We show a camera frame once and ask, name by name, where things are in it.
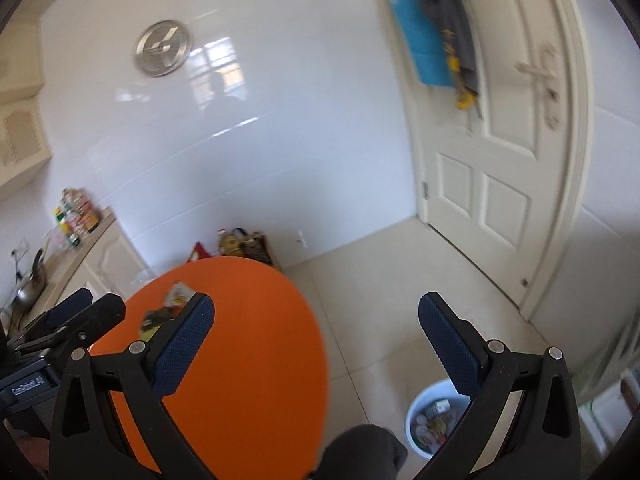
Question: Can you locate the person's dark trouser leg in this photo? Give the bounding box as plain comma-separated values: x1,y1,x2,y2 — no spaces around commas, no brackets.
307,424,408,480

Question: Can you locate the grey and yellow hanging apron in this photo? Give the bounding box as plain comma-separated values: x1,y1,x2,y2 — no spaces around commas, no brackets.
418,0,482,116

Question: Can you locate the white panelled door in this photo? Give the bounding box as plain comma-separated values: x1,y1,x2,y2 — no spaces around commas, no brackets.
359,0,594,319

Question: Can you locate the metal door handle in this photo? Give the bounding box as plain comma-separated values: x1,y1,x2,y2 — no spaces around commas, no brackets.
514,42,562,130

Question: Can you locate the blue cloth hanging on door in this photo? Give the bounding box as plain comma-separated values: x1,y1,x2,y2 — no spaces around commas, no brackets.
390,0,452,88

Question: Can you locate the white framed glass cabinet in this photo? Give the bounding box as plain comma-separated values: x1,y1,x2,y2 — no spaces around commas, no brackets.
572,303,640,470

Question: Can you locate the light blue plastic bucket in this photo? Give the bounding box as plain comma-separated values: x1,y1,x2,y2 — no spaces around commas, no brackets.
405,379,470,460

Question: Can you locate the cream kitchen base cabinet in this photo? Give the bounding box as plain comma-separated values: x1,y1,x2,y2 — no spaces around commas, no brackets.
9,207,154,337

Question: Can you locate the red packaging box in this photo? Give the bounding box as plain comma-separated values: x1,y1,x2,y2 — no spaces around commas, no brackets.
188,242,213,262

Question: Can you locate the brown cardboard box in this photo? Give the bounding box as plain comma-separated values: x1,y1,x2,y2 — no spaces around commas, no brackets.
217,226,282,271

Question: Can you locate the round orange table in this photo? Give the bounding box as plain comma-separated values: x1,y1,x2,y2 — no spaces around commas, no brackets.
91,257,329,479

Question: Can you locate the metal wok with handle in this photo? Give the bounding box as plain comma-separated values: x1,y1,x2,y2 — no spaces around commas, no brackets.
13,248,48,310

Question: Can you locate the round metal wall plate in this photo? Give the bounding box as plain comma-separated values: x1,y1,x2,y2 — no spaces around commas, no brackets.
134,20,193,78

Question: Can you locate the condiment bottles group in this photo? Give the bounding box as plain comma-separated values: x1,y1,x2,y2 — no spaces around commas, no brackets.
53,188,102,247

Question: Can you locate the yellow green snack wrapper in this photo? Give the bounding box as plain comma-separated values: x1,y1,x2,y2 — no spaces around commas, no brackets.
139,282,195,341

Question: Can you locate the cream upper wall cabinet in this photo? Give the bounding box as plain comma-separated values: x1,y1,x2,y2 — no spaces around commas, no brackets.
0,21,51,200

